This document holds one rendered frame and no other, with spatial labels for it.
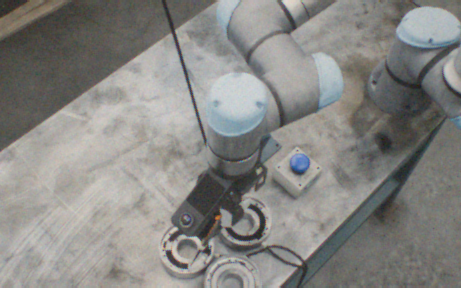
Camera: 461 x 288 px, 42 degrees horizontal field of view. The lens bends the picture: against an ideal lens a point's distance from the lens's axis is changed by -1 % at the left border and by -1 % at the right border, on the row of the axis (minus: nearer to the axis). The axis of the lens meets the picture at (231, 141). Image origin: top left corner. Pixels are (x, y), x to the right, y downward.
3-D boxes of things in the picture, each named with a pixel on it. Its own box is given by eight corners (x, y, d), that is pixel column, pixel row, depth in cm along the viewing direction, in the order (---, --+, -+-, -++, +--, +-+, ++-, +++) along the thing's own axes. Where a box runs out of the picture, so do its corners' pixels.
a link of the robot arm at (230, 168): (234, 172, 81) (192, 136, 84) (232, 188, 85) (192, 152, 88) (271, 139, 84) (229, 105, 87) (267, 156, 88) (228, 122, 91)
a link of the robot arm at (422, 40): (417, 34, 133) (438, -10, 121) (456, 77, 127) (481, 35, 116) (374, 53, 129) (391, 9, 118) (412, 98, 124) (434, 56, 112)
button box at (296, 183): (297, 200, 121) (300, 189, 117) (271, 177, 123) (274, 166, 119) (322, 175, 124) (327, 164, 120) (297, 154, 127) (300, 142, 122)
